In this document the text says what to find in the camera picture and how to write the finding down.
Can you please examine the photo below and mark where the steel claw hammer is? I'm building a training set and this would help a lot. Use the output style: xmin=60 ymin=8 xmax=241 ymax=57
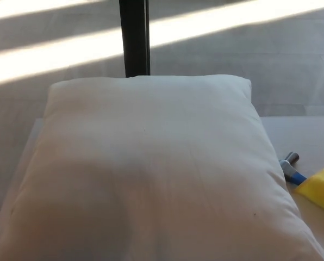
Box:
xmin=278 ymin=152 xmax=308 ymax=188

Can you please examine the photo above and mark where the white pillow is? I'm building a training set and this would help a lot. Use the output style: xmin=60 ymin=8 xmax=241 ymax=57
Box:
xmin=0 ymin=75 xmax=324 ymax=261

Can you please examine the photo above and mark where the black vertical post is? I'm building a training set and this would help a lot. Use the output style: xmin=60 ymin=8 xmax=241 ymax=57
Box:
xmin=119 ymin=0 xmax=152 ymax=78

